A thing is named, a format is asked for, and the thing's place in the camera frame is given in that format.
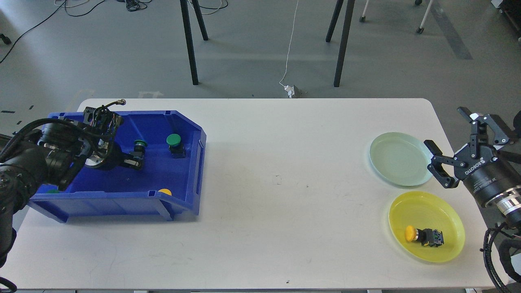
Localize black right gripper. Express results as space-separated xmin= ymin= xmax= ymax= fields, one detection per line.
xmin=424 ymin=107 xmax=520 ymax=208

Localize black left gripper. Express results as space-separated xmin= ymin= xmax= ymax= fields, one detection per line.
xmin=88 ymin=142 xmax=146 ymax=171

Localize green push button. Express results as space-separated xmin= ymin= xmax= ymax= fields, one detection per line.
xmin=134 ymin=139 xmax=148 ymax=151
xmin=166 ymin=133 xmax=186 ymax=158

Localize yellow push button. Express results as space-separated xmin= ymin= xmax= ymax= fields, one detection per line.
xmin=405 ymin=225 xmax=444 ymax=247

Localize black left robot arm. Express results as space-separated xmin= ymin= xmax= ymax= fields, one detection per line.
xmin=0 ymin=105 xmax=147 ymax=265

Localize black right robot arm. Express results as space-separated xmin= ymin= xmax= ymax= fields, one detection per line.
xmin=424 ymin=107 xmax=521 ymax=293

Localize light green plate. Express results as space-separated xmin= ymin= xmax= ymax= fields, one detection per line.
xmin=368 ymin=132 xmax=432 ymax=188

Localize yellow plate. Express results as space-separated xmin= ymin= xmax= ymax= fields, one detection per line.
xmin=387 ymin=191 xmax=466 ymax=263

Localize blue plastic bin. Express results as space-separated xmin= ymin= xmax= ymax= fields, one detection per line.
xmin=28 ymin=111 xmax=206 ymax=223

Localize black stand leg left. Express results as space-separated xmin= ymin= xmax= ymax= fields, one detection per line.
xmin=180 ymin=0 xmax=209 ymax=85

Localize black stand leg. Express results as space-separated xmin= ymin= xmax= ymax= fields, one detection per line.
xmin=180 ymin=0 xmax=209 ymax=85
xmin=325 ymin=0 xmax=355 ymax=87

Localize black stand leg right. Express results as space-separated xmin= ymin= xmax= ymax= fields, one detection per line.
xmin=325 ymin=0 xmax=355 ymax=87

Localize black floor cables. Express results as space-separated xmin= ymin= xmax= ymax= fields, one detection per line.
xmin=0 ymin=0 xmax=228 ymax=66

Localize white cable with plug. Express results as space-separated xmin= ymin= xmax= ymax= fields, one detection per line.
xmin=278 ymin=0 xmax=306 ymax=98

